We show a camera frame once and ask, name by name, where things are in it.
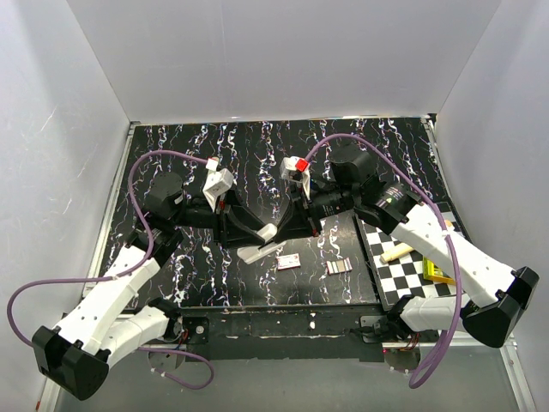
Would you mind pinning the aluminium mounting rail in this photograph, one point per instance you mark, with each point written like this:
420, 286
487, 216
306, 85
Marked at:
472, 377

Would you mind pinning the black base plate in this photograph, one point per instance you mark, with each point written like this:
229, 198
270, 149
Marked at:
291, 332

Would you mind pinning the silver staple strips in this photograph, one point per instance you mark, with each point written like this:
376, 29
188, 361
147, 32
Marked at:
339, 266

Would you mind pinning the wooden peg doll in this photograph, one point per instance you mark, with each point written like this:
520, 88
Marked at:
396, 252

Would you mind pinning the black white checkered board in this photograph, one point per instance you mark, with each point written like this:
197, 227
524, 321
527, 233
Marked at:
399, 277

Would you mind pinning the red white staple box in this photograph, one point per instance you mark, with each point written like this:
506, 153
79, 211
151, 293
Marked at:
288, 262

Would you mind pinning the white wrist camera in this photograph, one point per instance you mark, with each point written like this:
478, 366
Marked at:
218, 182
296, 172

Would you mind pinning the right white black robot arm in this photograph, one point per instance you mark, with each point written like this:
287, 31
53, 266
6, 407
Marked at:
492, 296

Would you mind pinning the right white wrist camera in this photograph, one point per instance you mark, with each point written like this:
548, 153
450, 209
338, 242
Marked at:
296, 172

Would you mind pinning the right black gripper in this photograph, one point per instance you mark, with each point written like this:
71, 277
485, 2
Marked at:
300, 223

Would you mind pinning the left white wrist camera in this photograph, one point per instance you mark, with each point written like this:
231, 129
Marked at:
218, 182

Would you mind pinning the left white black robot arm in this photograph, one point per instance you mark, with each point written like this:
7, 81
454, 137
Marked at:
79, 350

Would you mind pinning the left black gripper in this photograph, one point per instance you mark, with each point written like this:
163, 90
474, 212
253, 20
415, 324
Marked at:
236, 226

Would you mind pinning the white black stapler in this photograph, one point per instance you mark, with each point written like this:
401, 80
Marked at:
251, 254

